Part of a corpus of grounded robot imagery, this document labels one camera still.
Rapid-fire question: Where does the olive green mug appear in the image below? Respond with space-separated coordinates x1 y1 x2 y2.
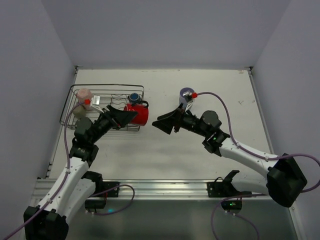
72 105 87 119

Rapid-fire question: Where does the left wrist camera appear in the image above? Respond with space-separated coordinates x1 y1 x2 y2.
84 95 103 113

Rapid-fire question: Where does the purple cable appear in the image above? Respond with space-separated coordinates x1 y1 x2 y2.
191 91 320 194
0 98 91 240

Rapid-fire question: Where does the left controller box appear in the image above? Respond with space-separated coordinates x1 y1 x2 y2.
84 197 107 213

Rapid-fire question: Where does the dark blue cup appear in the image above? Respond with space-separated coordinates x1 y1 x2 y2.
127 92 142 104

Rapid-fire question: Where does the right controller box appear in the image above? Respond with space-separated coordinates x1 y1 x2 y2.
220 200 243 214

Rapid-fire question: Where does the light blue plastic cup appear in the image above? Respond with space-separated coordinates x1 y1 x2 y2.
178 102 187 111

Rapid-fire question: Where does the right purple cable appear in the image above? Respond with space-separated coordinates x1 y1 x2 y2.
191 91 320 194

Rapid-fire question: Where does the red mug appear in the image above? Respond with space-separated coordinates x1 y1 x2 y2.
123 100 149 126

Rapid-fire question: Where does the aluminium mounting rail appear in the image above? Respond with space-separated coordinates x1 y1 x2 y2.
103 176 268 200

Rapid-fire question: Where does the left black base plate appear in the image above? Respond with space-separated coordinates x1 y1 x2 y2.
102 181 120 198

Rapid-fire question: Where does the wire dish rack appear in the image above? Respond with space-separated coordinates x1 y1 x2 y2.
59 83 145 126

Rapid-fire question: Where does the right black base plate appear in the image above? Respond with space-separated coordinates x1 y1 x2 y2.
206 177 226 198

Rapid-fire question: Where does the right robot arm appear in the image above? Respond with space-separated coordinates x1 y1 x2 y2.
152 106 307 208

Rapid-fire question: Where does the lavender plastic cup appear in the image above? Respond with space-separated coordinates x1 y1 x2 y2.
179 87 195 104

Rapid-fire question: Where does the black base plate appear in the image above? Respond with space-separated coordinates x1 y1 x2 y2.
102 181 120 198
206 177 226 198

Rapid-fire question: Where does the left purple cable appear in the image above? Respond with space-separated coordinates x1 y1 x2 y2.
0 98 91 240

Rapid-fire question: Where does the controller box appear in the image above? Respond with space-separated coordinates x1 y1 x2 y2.
84 197 107 213
220 200 243 214

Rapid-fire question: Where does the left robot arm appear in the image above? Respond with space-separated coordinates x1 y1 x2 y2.
23 105 138 240

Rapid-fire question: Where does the pink mug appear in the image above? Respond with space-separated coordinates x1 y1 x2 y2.
76 88 93 103

